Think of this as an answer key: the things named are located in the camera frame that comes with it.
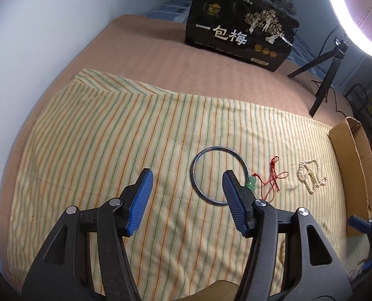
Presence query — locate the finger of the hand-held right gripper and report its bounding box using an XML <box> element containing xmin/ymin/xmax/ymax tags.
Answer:
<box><xmin>347</xmin><ymin>215</ymin><xmax>372</xmax><ymax>258</ymax></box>

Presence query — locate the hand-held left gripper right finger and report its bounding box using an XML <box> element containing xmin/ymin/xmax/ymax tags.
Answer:
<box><xmin>222</xmin><ymin>169</ymin><xmax>352</xmax><ymax>301</ymax></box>

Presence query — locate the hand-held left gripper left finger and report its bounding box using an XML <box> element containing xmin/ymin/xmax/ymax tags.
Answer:
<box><xmin>22</xmin><ymin>168</ymin><xmax>153</xmax><ymax>301</ymax></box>

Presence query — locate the green pendant with red cord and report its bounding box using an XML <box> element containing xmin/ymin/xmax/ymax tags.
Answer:
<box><xmin>245</xmin><ymin>156</ymin><xmax>289</xmax><ymax>202</ymax></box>

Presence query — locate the metal bangle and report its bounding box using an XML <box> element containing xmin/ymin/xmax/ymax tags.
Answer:
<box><xmin>191</xmin><ymin>146</ymin><xmax>248</xmax><ymax>205</ymax></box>

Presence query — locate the cardboard box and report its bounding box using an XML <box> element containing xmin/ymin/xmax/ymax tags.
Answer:
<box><xmin>328</xmin><ymin>117</ymin><xmax>372</xmax><ymax>237</ymax></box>

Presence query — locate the pearl necklace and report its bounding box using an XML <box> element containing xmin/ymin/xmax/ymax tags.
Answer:
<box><xmin>298</xmin><ymin>159</ymin><xmax>328</xmax><ymax>194</ymax></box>

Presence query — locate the striped yellow cloth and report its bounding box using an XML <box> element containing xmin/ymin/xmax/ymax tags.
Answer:
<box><xmin>9</xmin><ymin>68</ymin><xmax>372</xmax><ymax>292</ymax></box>

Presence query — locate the black metal shoe rack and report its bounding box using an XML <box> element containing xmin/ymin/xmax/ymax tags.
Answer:
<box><xmin>344</xmin><ymin>83</ymin><xmax>372</xmax><ymax>138</ymax></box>

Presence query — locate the black tripod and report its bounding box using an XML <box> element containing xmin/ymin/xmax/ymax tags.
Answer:
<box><xmin>288</xmin><ymin>38</ymin><xmax>349</xmax><ymax>118</ymax></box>

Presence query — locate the black snack bag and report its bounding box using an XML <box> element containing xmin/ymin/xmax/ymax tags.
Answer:
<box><xmin>184</xmin><ymin>0</ymin><xmax>300</xmax><ymax>72</ymax></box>

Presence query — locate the black power cable with switch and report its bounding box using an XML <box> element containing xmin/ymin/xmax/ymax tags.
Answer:
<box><xmin>311</xmin><ymin>78</ymin><xmax>351</xmax><ymax>116</ymax></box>

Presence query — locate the ring light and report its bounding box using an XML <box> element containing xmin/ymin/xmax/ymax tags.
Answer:
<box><xmin>322</xmin><ymin>0</ymin><xmax>372</xmax><ymax>61</ymax></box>

